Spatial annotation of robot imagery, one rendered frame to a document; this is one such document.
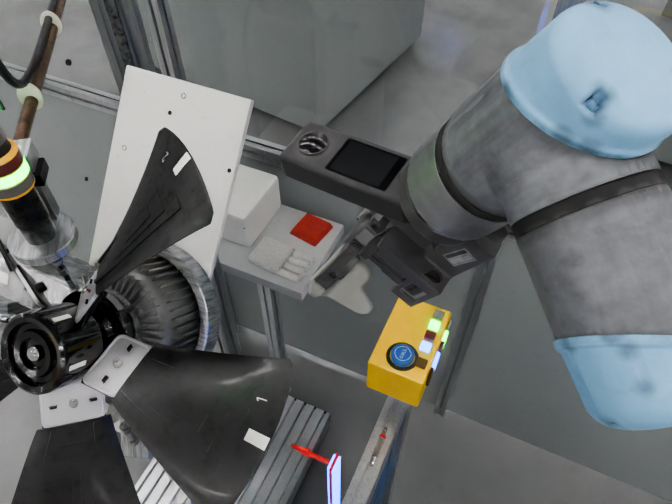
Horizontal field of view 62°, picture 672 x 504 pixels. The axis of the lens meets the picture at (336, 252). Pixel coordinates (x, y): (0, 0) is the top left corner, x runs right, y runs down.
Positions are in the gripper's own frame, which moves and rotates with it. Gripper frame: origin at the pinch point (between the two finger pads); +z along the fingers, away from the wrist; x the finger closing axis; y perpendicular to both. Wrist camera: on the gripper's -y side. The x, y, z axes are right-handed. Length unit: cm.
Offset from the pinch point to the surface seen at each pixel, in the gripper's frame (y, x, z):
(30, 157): -29.8, -10.0, 7.9
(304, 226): -4, 36, 78
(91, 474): -5, -33, 50
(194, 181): -18.5, 3.2, 18.0
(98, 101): -70, 35, 101
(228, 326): -2, 6, 88
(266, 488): 40, -15, 138
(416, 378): 26.4, 7.7, 35.0
